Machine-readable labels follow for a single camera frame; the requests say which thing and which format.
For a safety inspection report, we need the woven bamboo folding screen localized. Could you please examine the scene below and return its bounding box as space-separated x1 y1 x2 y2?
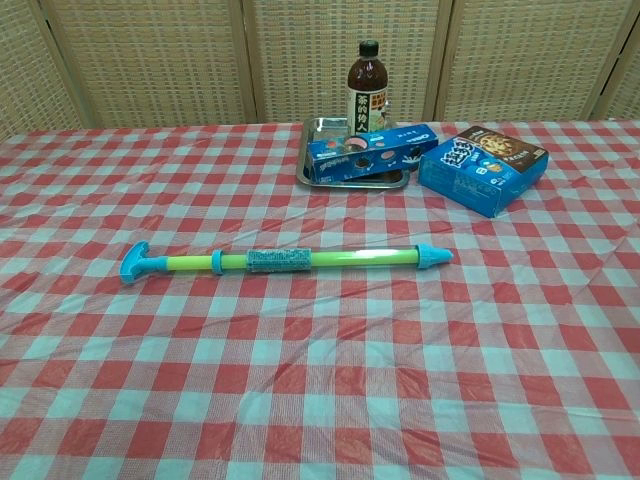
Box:
0 0 640 144

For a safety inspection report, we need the rectangular stainless steel tray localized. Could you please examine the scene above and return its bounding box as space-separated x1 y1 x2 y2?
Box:
294 116 412 191

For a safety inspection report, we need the blue chocolate chip cookie box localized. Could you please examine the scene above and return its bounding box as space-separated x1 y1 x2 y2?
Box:
417 124 550 219

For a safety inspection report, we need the long blue Oreo box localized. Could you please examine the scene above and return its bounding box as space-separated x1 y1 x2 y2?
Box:
306 123 441 185

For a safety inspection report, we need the dark tea bottle white label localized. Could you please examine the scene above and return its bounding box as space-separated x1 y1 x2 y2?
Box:
346 39 391 137

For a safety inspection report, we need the green blue water gun toy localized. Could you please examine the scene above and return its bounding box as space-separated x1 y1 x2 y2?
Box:
118 240 455 287

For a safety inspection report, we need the red white checkered tablecloth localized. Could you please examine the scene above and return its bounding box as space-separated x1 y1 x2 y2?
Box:
0 118 640 480

